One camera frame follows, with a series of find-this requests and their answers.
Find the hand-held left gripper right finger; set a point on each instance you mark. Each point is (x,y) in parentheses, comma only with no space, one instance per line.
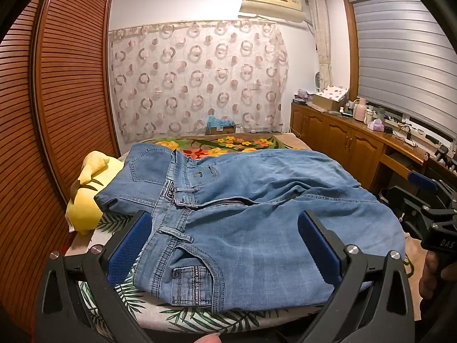
(319,246)

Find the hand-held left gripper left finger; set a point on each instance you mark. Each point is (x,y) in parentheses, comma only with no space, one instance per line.
(128,246)

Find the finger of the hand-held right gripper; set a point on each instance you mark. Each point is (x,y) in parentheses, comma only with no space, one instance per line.
(423,183)
(403,203)

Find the blue denim pants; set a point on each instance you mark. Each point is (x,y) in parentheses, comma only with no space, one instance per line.
(250,221)

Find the person's right hand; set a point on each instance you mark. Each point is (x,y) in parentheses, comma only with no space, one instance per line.
(430,275)

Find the person's left hand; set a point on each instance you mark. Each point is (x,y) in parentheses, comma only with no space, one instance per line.
(207,338)

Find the beige printed quilt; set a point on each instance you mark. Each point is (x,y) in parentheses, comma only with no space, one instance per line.
(414,268)

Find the yellow plush toy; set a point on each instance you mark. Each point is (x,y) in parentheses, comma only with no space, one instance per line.
(87,200)

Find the purple tissue pack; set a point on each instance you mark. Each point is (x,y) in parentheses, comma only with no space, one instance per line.
(375,125)

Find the wooden sideboard cabinet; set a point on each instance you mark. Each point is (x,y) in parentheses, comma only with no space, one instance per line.
(339,143)

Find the pink thermos jug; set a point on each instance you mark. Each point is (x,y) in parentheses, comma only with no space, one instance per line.
(360,110)

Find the leaf print blanket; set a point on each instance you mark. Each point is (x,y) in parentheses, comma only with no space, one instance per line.
(228,323)

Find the grey striped window blind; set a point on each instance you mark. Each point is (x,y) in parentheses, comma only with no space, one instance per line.
(403,60)

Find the box with spotted cloth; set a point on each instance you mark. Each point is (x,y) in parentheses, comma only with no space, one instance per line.
(330,98)

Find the floral blanket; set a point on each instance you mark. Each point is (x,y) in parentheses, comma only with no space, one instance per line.
(232,144)

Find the small white fan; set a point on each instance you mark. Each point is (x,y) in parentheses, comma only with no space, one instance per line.
(318,83)

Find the purple storage box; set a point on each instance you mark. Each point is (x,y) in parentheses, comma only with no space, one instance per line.
(303,97)

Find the cardboard box with blue cloth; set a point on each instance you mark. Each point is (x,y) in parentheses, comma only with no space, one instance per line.
(220,125)

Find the wooden louvered wardrobe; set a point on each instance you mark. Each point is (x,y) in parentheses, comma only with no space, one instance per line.
(53,96)

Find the tied beige curtain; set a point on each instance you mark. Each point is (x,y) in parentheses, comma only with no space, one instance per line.
(321,43)

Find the circle patterned curtain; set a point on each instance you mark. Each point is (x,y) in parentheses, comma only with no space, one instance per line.
(196,78)

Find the beige air conditioner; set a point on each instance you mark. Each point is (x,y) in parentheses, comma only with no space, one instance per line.
(273,1)

